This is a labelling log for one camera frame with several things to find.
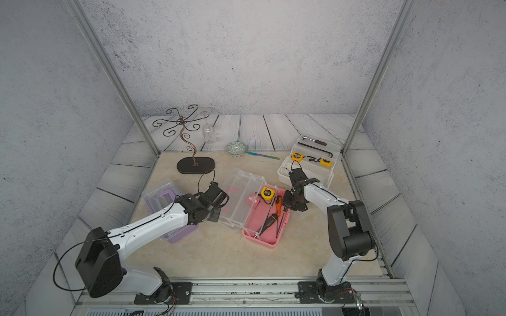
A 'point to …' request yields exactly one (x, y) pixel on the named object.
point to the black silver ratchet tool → (317, 141)
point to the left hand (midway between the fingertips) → (215, 211)
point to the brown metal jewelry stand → (190, 165)
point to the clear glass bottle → (209, 133)
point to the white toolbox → (316, 157)
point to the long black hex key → (316, 148)
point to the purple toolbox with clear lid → (161, 196)
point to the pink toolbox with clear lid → (255, 206)
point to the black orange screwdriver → (269, 222)
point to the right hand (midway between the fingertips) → (286, 205)
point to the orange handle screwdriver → (278, 204)
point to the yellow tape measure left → (296, 156)
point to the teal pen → (267, 157)
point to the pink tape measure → (253, 199)
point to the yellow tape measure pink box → (267, 193)
